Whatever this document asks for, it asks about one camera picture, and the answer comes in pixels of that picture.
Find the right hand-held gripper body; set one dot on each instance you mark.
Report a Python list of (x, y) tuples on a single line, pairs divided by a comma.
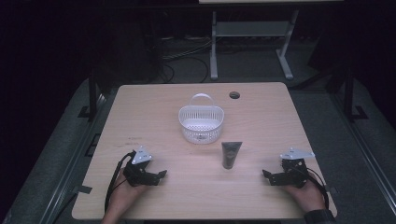
[(294, 171)]

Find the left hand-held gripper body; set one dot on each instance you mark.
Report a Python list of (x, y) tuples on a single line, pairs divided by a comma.
[(137, 171)]

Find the dark grey squeeze tube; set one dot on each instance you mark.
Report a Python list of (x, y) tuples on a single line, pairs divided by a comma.
[(230, 154)]

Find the white plastic basket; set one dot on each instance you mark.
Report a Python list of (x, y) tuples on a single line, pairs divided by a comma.
[(201, 124)]

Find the person's left hand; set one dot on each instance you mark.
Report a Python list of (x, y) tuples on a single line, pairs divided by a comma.
[(124, 194)]

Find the person's right hand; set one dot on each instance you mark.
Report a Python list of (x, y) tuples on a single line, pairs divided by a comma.
[(306, 194)]

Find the black metal stand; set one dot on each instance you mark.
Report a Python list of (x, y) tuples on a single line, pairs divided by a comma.
[(349, 93), (92, 93)]

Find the aluminium floor rail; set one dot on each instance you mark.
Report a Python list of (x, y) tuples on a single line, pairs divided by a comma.
[(364, 146), (71, 161)]

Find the white metal desk frame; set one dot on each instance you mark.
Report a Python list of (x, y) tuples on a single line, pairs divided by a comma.
[(249, 29)]

